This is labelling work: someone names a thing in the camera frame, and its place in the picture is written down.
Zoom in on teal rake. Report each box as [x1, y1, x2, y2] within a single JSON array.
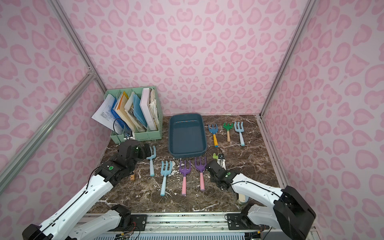
[[147, 146, 157, 177]]

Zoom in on purple rake pink handle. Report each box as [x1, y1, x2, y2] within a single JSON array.
[[195, 157, 207, 192], [179, 160, 192, 196]]

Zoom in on teal plastic storage box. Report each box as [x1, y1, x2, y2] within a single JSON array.
[[169, 113, 207, 159]]

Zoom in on blue rake yellow handle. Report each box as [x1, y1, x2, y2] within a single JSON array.
[[208, 124, 219, 148]]

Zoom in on green rake thin wooden handle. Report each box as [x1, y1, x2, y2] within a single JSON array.
[[223, 123, 234, 143]]

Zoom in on light blue rake white handle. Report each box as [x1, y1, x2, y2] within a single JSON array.
[[234, 122, 245, 147]]

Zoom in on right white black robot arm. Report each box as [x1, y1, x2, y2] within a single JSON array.
[[206, 160, 317, 240]]

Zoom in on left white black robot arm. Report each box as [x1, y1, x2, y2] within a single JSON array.
[[22, 140, 152, 240]]

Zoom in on green file organizer crate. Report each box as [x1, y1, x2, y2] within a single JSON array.
[[104, 86, 163, 144]]

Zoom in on light blue folder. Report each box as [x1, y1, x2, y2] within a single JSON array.
[[133, 94, 148, 130]]

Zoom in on orange beige folder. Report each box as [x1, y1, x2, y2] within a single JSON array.
[[115, 91, 136, 133]]

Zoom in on white book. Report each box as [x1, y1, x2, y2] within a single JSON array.
[[140, 88, 158, 132]]

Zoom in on white printed paper sheet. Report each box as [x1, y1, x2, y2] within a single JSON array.
[[92, 94, 123, 134]]

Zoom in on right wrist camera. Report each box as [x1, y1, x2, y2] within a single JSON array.
[[217, 154, 227, 170]]

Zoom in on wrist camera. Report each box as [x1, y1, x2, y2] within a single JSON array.
[[217, 154, 227, 170], [124, 133, 132, 140]]

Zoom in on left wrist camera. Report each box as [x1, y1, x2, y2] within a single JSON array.
[[124, 133, 132, 140]]

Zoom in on aluminium front rail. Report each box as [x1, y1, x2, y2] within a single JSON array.
[[55, 210, 320, 240]]

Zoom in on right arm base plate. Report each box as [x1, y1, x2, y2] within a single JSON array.
[[225, 213, 257, 230]]

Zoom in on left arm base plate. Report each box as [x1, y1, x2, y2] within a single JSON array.
[[119, 215, 148, 232]]

